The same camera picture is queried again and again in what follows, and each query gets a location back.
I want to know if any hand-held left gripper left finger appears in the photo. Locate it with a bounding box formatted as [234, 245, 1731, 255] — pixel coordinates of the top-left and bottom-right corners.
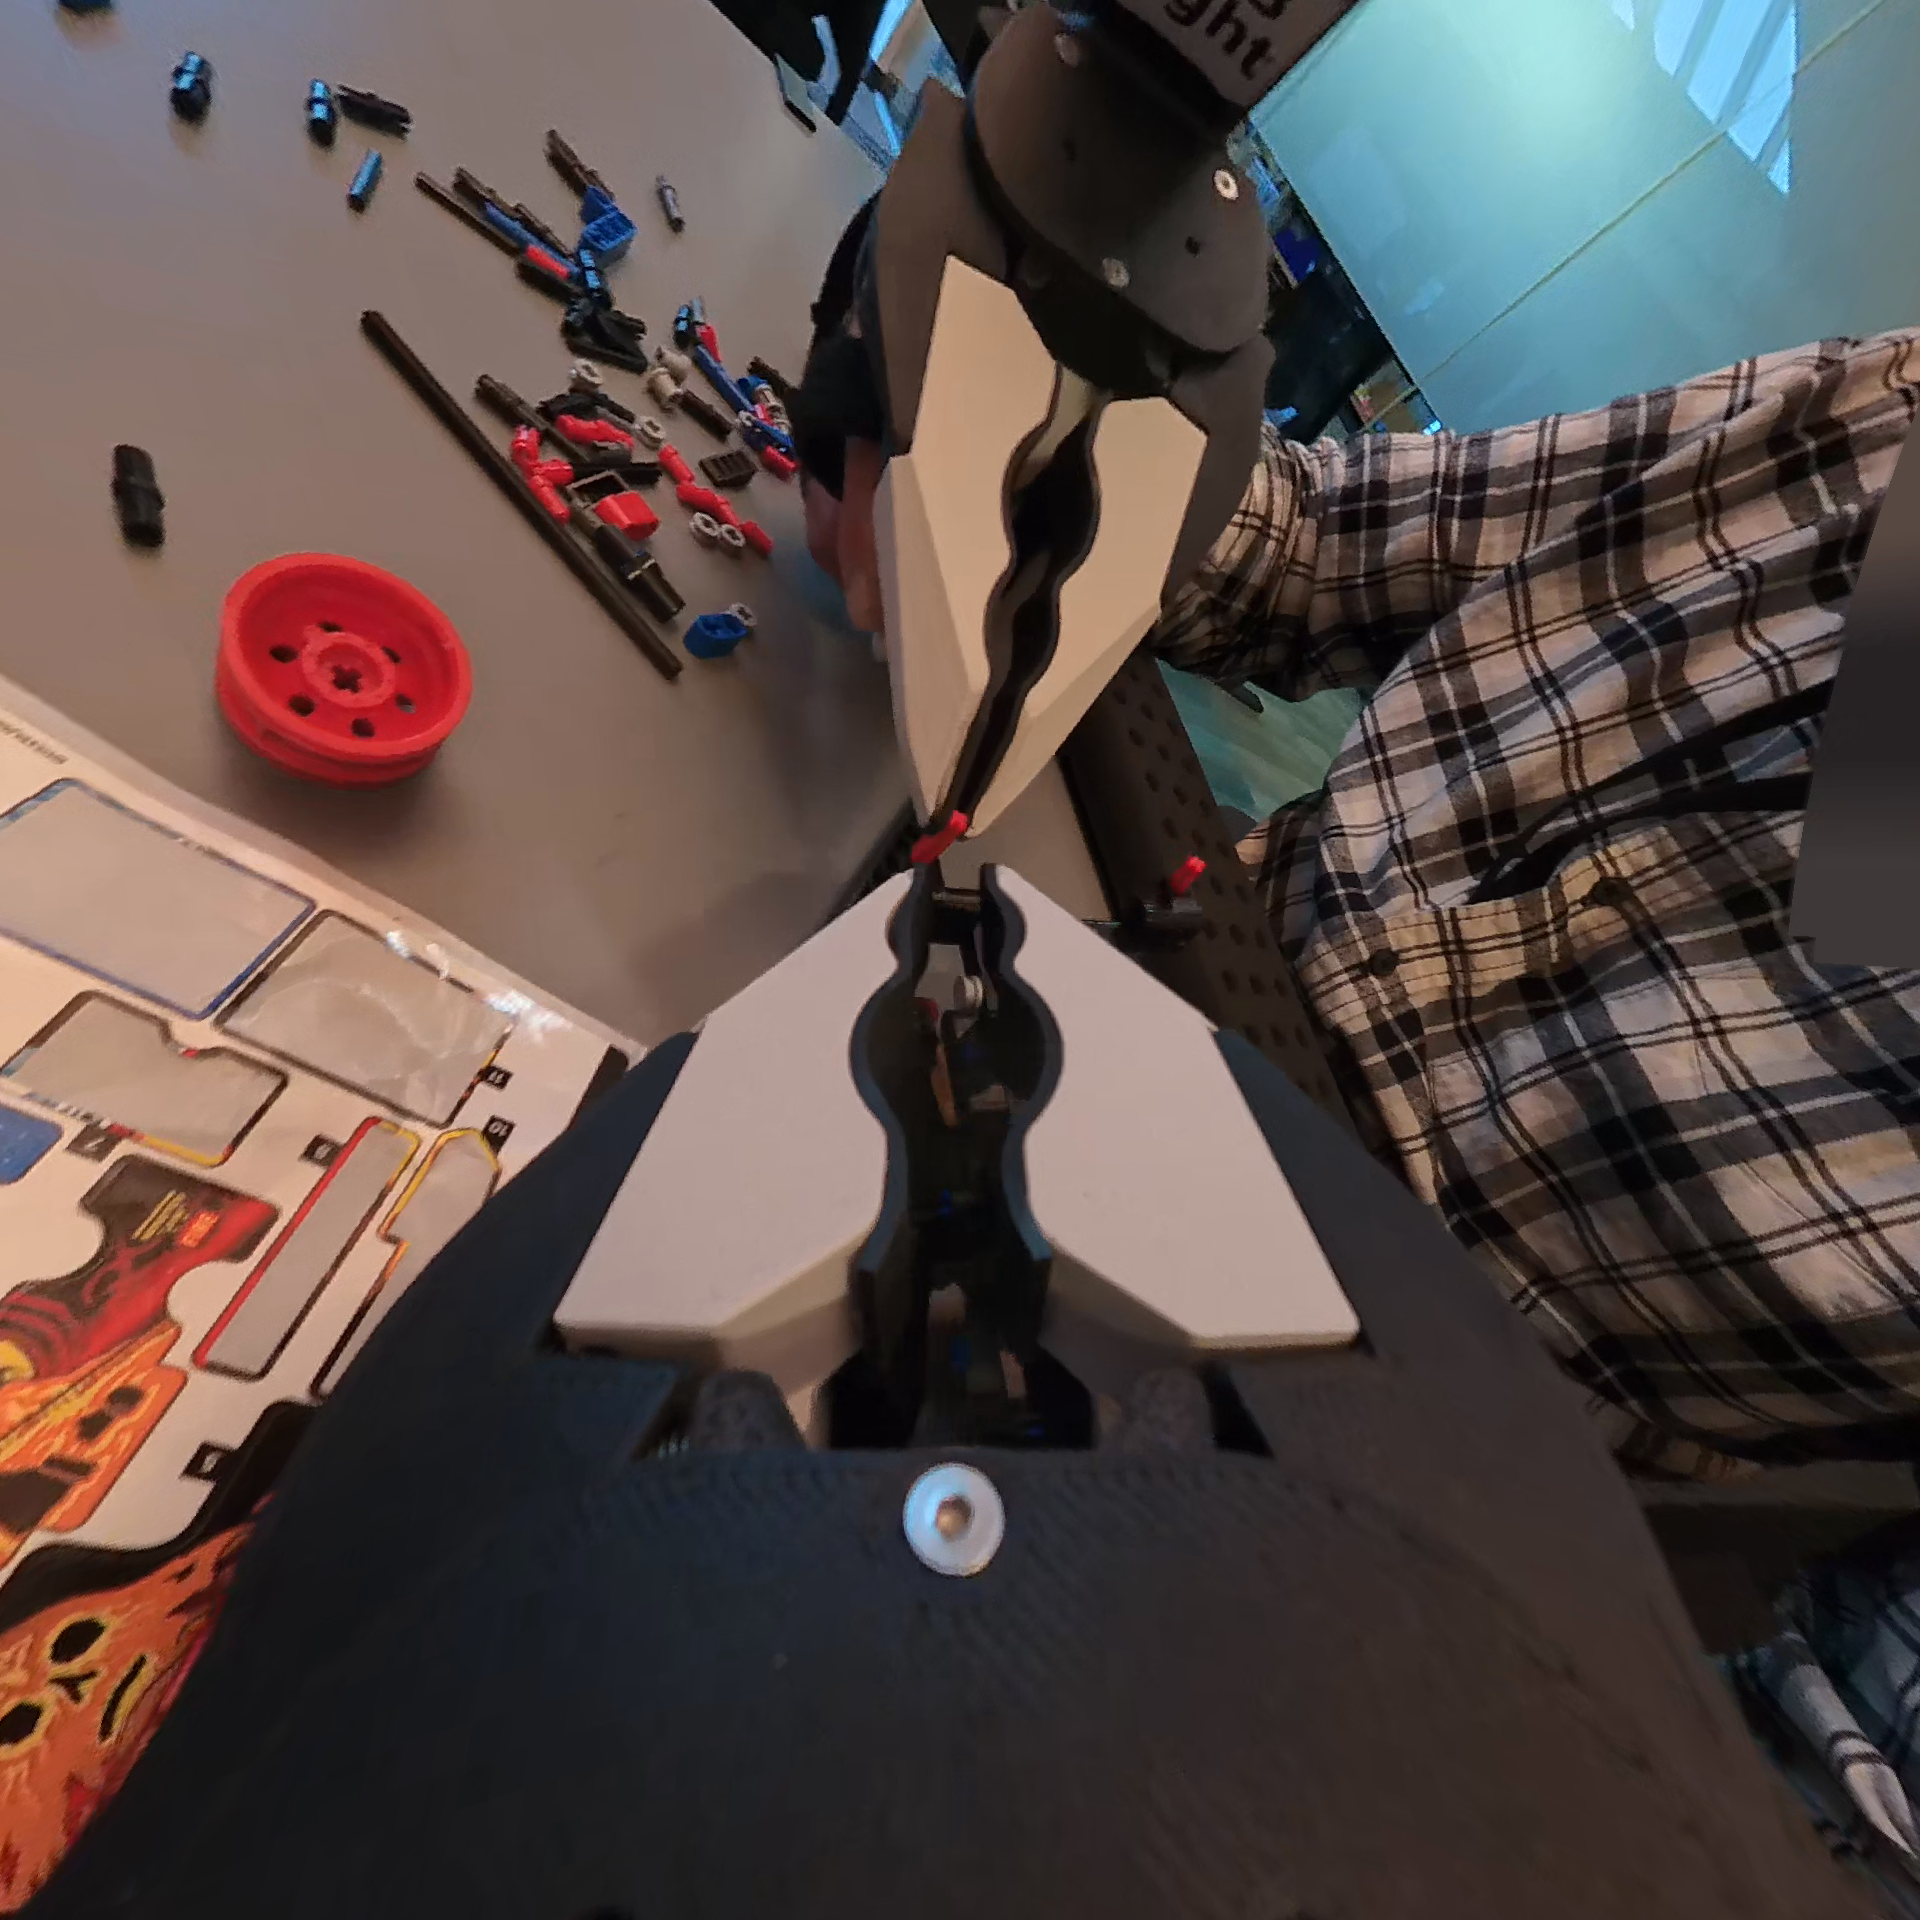
[555, 870, 933, 1449]

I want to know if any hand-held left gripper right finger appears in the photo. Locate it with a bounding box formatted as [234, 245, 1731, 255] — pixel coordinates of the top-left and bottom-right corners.
[982, 861, 1361, 1449]

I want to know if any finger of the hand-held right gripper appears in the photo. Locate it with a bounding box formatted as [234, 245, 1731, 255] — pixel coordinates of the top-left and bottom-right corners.
[965, 391, 1212, 839]
[870, 252, 1068, 827]

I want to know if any black toy vehicle chassis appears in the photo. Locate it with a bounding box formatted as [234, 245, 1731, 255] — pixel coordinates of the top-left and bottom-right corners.
[860, 855, 1209, 1440]

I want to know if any person's right forearm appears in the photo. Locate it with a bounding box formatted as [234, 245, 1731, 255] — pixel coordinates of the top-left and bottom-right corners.
[1156, 329, 1920, 707]

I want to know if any grey desk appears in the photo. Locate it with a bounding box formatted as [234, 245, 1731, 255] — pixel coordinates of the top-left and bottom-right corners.
[0, 0, 1119, 1051]

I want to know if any person's right hand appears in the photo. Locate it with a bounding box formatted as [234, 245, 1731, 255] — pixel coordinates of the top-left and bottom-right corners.
[802, 447, 890, 634]

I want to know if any person in plaid shirt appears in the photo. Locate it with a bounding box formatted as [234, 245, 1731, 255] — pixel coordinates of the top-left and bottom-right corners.
[1237, 601, 1920, 1867]

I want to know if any long black axle rod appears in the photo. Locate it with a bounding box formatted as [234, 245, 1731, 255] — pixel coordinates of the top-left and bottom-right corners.
[360, 309, 684, 680]

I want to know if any red toy wheel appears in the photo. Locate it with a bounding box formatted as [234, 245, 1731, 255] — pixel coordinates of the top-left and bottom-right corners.
[214, 554, 473, 786]

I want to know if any colourful sticker sheet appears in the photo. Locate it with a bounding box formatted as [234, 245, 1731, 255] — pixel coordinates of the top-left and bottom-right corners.
[0, 675, 631, 1914]

